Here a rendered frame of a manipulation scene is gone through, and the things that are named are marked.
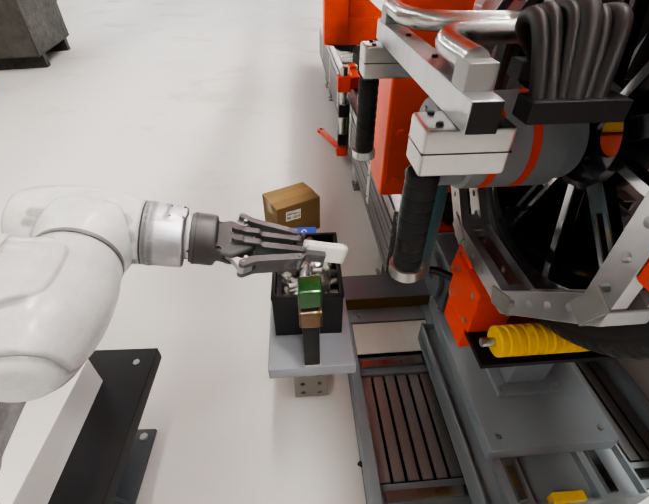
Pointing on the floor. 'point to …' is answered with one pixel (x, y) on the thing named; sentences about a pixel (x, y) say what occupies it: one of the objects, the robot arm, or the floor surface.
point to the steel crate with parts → (24, 33)
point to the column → (311, 385)
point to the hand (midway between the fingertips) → (323, 252)
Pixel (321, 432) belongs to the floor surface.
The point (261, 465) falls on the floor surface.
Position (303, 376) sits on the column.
